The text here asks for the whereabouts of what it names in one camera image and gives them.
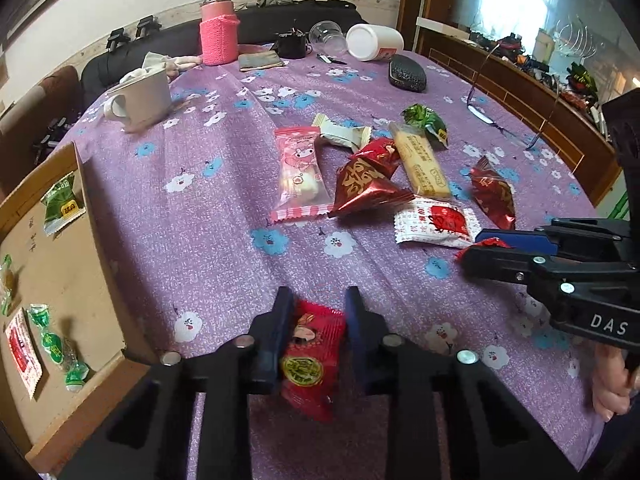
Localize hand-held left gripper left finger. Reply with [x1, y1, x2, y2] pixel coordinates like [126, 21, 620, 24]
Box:
[57, 286, 296, 480]

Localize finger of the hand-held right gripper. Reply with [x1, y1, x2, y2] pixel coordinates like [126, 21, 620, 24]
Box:
[475, 217, 632, 262]
[457, 242, 598, 311]

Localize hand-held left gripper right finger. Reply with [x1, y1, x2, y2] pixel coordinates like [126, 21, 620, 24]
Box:
[345, 286, 583, 480]

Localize small red snack packet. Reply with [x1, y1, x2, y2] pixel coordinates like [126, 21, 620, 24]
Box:
[357, 137, 403, 178]
[454, 238, 513, 263]

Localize red packet round gold label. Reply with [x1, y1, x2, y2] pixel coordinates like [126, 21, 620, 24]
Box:
[279, 300, 348, 423]

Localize dark red foil snack packet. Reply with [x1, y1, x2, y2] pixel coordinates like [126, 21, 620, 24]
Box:
[468, 156, 517, 231]

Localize white red snack packet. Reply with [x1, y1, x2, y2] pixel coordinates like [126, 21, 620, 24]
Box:
[393, 199, 482, 250]
[4, 307, 44, 401]

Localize yellow biscuit packet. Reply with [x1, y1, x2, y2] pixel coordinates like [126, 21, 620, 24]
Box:
[387, 121, 453, 201]

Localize large dark red snack packet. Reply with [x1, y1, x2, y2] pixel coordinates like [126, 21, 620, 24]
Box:
[327, 157, 416, 220]

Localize shallow cardboard box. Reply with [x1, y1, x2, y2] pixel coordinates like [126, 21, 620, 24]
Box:
[0, 140, 166, 476]

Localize person's right hand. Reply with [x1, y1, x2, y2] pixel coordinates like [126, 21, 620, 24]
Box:
[592, 342, 640, 423]

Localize eyeglasses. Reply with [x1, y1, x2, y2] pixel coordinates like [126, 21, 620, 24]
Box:
[466, 42, 563, 150]

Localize wooden sideboard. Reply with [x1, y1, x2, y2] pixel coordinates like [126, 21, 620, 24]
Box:
[415, 15, 626, 221]

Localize green snack packet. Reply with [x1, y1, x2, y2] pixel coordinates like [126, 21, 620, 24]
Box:
[41, 172, 85, 237]
[401, 104, 449, 150]

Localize pink snack packet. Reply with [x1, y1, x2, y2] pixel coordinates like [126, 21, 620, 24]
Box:
[270, 126, 332, 223]

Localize pile of assorted clutter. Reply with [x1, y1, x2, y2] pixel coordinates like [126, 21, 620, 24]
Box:
[470, 30, 608, 111]

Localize black glasses case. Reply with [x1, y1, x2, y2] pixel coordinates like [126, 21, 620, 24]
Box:
[389, 54, 429, 93]

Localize pale cream snack packet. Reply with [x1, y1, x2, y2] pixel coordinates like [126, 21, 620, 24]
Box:
[312, 113, 373, 151]

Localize green wrapped candy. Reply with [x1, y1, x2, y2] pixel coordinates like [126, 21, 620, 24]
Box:
[27, 304, 66, 361]
[62, 352, 91, 393]

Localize white plastic jar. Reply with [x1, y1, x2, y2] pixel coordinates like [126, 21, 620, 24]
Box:
[346, 22, 405, 62]

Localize white mug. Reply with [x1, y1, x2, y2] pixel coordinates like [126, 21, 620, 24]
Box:
[102, 67, 173, 133]

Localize clear plastic cup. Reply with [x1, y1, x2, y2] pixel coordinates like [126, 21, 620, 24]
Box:
[308, 20, 348, 55]

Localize yellow candy green wrapper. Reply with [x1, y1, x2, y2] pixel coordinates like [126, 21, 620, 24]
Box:
[0, 254, 16, 317]

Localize olive folded cloth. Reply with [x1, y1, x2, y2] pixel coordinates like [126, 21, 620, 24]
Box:
[237, 51, 285, 72]

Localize white cloth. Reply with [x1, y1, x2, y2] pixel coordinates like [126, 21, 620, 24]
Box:
[120, 52, 203, 81]

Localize black small cup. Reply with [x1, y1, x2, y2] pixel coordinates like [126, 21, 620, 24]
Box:
[274, 30, 312, 60]

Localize group of black devices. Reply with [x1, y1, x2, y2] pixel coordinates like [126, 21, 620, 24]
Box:
[32, 117, 71, 161]

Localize pink bottle knitted sleeve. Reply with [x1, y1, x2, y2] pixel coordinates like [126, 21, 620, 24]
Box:
[200, 0, 240, 67]

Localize black sofa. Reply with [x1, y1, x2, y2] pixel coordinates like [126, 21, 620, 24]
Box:
[80, 0, 371, 111]

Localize dark cloth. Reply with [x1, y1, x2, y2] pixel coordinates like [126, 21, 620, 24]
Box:
[250, 0, 358, 11]

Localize brown armchair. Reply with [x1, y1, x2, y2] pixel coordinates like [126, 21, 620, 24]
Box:
[0, 65, 83, 196]

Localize wooden door frame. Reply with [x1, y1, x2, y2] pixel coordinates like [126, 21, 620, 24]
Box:
[397, 0, 436, 53]

